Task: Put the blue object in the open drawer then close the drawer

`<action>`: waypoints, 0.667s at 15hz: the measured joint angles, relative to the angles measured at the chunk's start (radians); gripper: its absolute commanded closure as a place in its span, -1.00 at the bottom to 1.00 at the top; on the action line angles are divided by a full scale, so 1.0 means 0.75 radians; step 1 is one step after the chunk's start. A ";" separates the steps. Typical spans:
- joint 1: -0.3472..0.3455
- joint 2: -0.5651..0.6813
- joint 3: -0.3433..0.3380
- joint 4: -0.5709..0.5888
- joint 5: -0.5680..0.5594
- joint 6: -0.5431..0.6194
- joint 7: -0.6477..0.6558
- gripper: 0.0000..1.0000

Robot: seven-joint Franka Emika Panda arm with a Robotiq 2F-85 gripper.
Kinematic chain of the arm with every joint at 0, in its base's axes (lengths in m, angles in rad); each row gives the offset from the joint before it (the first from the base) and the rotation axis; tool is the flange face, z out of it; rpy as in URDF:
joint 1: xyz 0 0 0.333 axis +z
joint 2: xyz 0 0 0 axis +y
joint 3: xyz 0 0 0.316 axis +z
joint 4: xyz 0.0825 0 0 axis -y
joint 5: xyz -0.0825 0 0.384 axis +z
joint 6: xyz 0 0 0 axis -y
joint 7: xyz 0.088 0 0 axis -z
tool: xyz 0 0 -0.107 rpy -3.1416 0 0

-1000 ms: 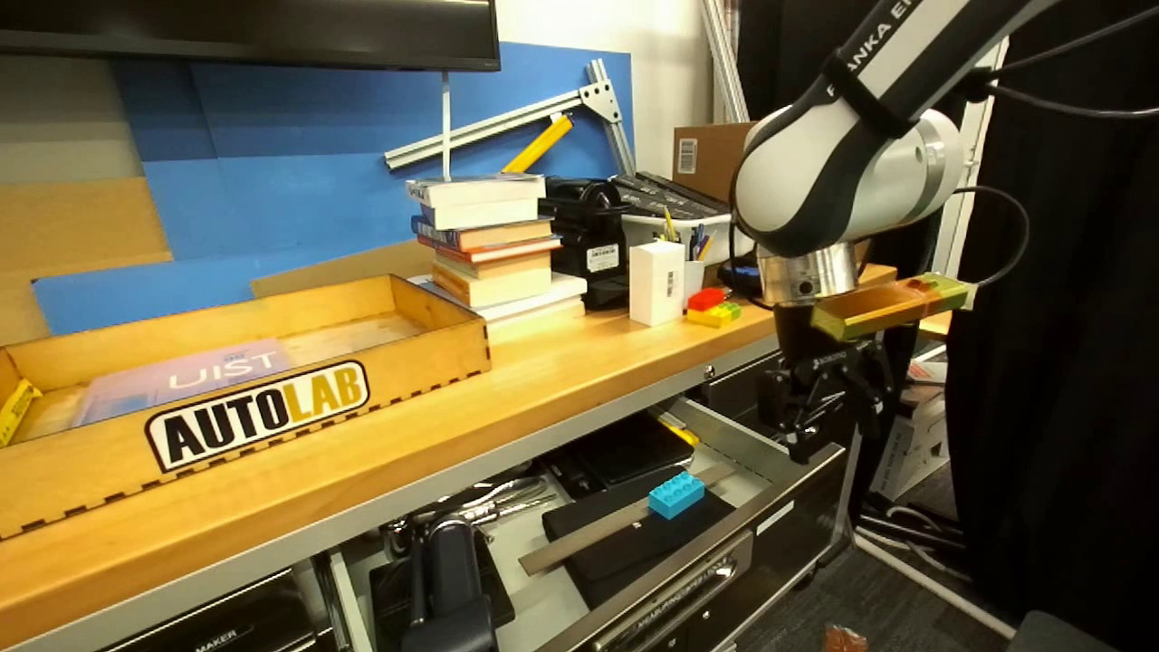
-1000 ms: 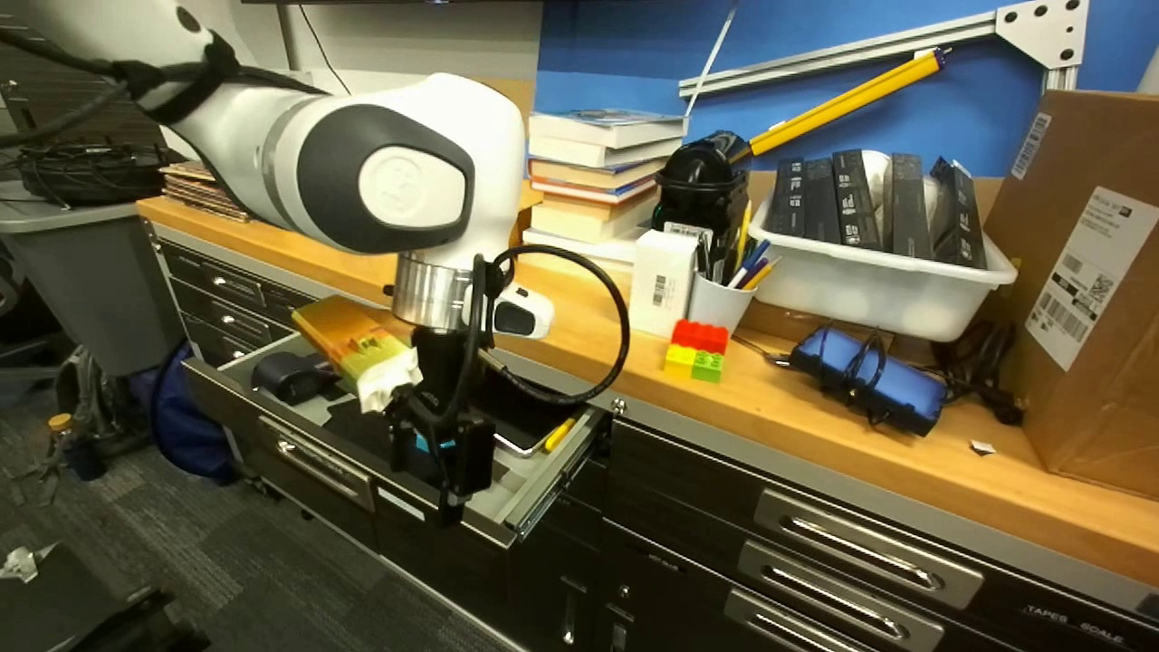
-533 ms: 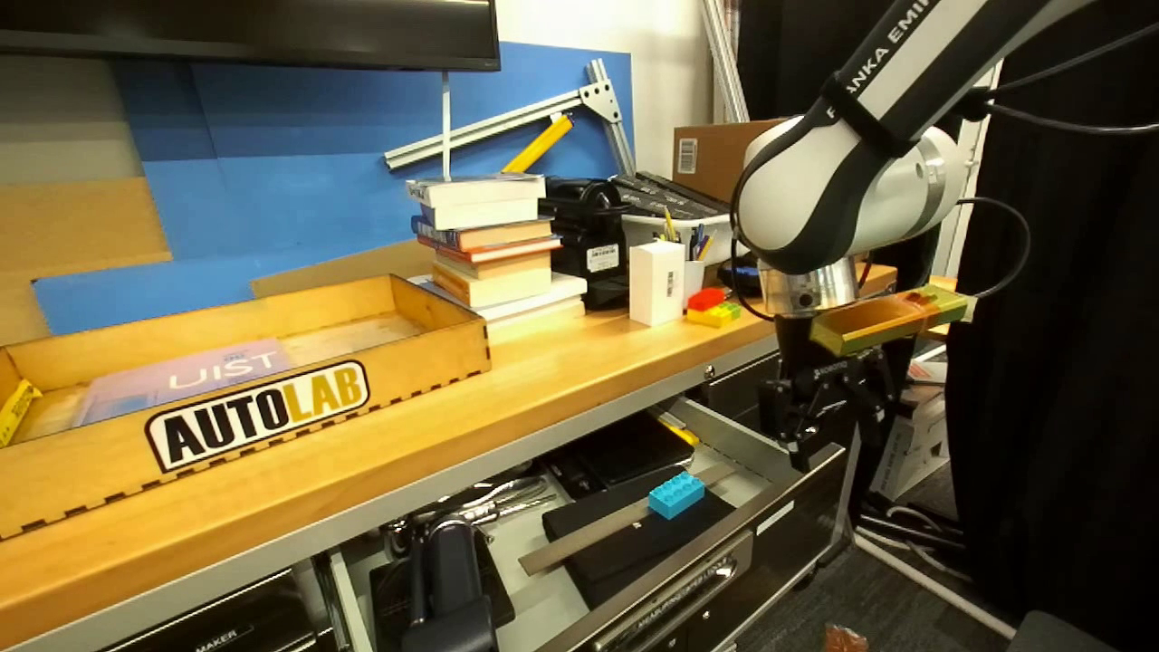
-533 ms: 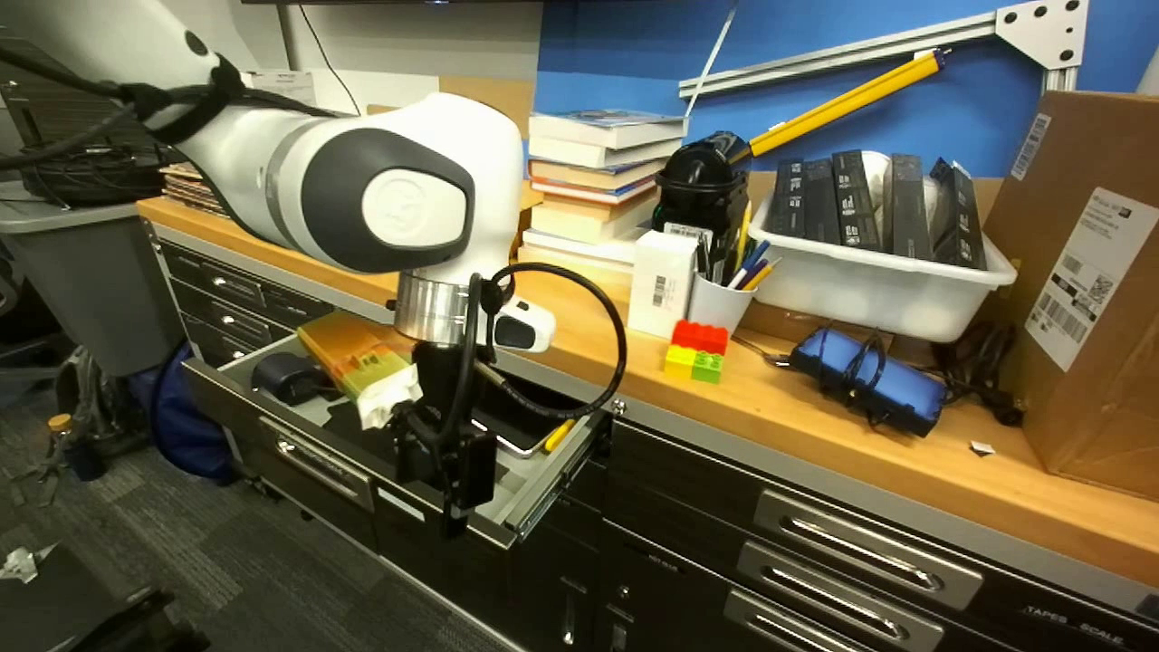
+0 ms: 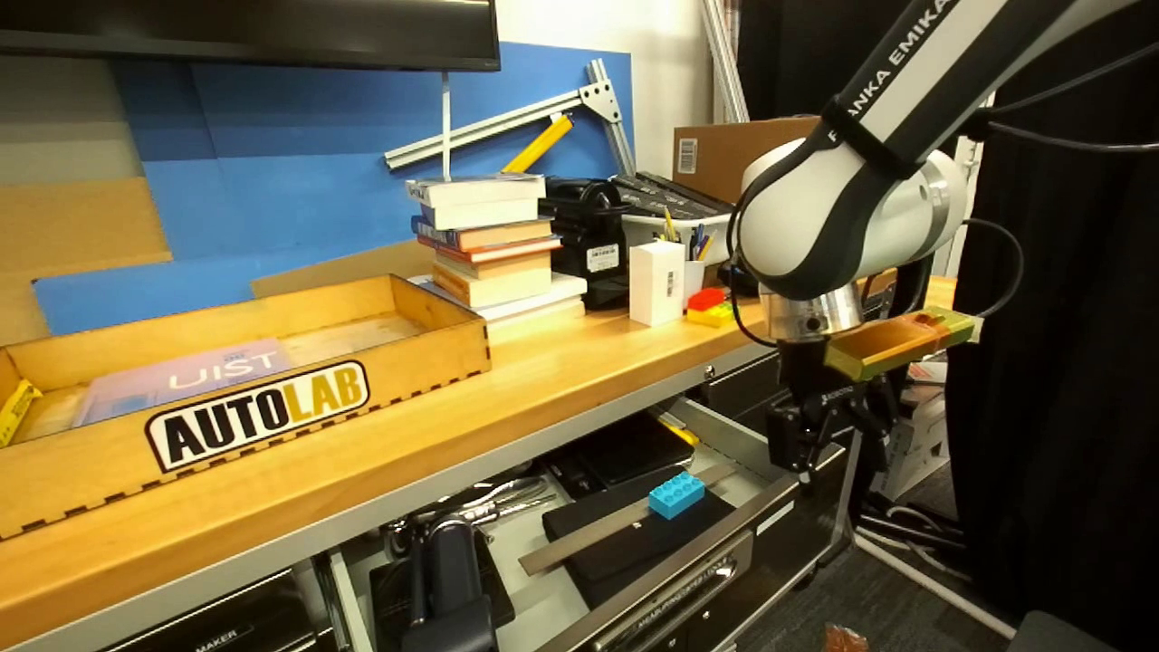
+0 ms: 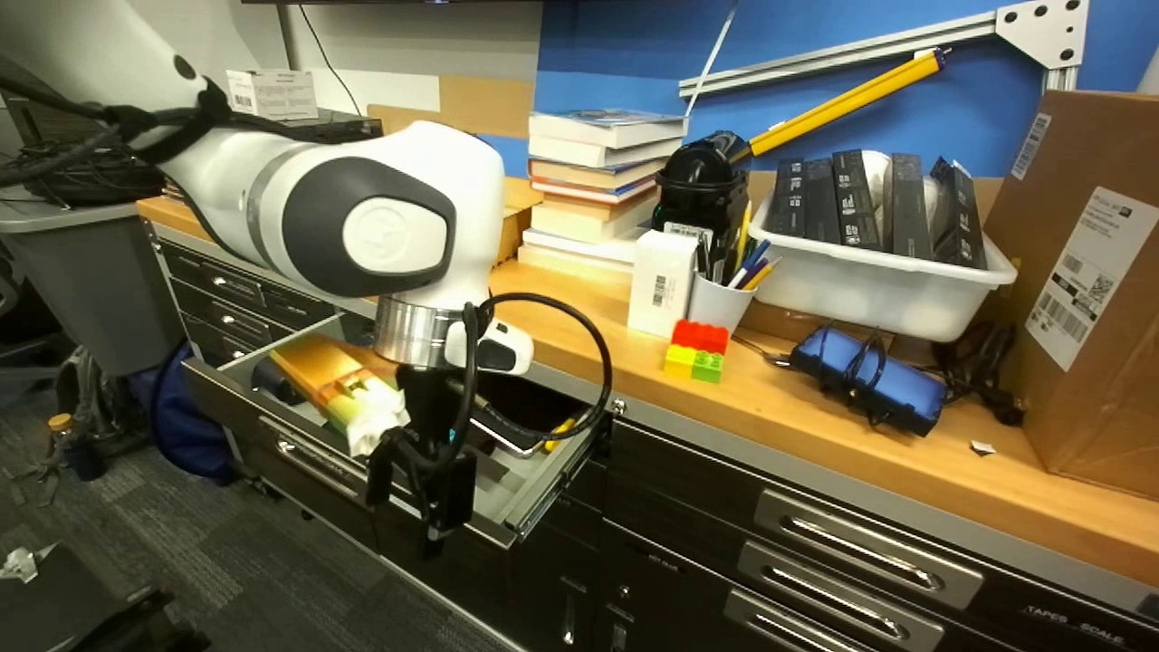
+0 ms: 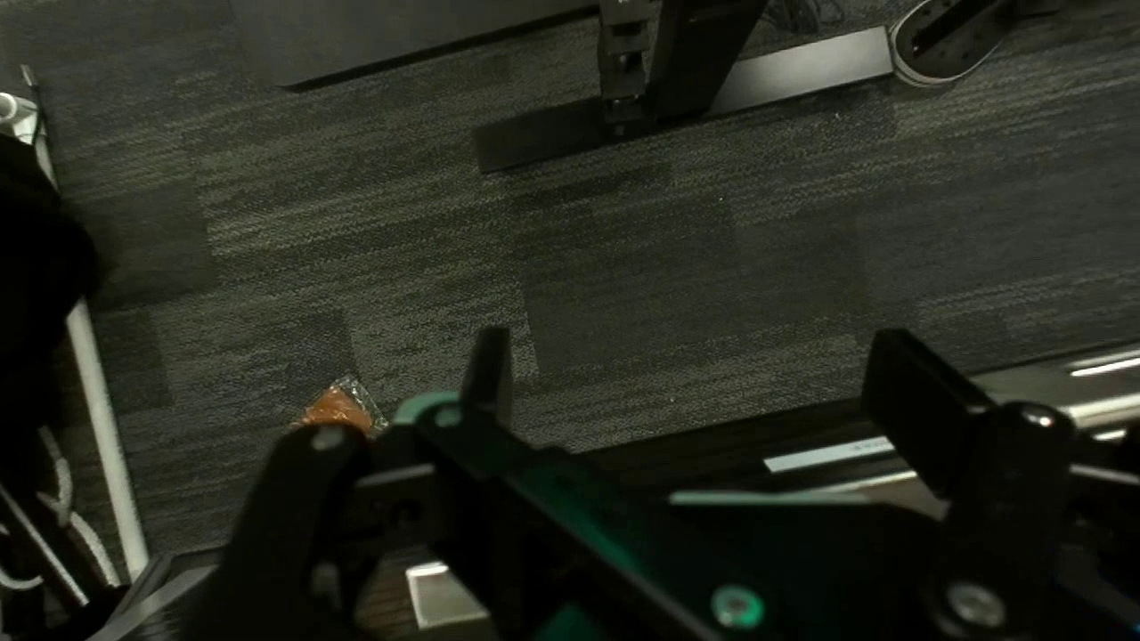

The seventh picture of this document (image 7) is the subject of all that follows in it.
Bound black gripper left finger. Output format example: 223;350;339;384
223;323;719;641

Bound black curtain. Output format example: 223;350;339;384
0;125;109;483

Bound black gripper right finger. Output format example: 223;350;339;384
859;323;1140;641

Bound black stand base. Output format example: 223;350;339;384
472;0;899;177

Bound orange floor scrap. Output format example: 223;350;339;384
294;373;391;441

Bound white floor rail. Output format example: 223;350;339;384
61;296;152;586

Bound white floor cables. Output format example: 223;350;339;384
0;421;130;611

